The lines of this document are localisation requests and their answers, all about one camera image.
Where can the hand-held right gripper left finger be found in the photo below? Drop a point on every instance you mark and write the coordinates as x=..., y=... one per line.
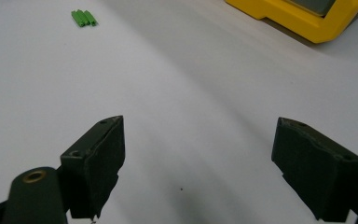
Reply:
x=96, y=161

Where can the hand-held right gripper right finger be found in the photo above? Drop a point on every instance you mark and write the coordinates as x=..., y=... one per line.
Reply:
x=317, y=168

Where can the green terminal block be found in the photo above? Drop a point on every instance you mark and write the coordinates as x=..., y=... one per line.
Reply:
x=84, y=18

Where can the yellow drawer organizer case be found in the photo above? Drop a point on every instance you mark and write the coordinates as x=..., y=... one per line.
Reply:
x=295, y=18

